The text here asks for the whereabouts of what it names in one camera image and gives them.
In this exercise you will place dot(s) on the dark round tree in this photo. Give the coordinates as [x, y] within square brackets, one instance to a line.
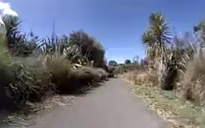
[90, 48]

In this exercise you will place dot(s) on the dry brown bushes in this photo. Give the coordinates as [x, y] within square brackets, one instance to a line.
[140, 76]

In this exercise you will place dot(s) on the grey paved path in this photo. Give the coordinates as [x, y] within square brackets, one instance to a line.
[106, 106]

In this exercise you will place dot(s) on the cabbage tree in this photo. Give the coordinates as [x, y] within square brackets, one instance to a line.
[156, 36]

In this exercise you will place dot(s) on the green bushes and flax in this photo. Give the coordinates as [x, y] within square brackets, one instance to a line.
[30, 80]

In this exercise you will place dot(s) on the weedy dirt verge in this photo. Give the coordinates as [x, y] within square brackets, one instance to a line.
[40, 106]

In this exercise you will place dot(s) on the dry grass verge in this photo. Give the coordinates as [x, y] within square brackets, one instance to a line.
[170, 106]

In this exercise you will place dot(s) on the tall dry grass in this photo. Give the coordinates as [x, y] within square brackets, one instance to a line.
[198, 80]

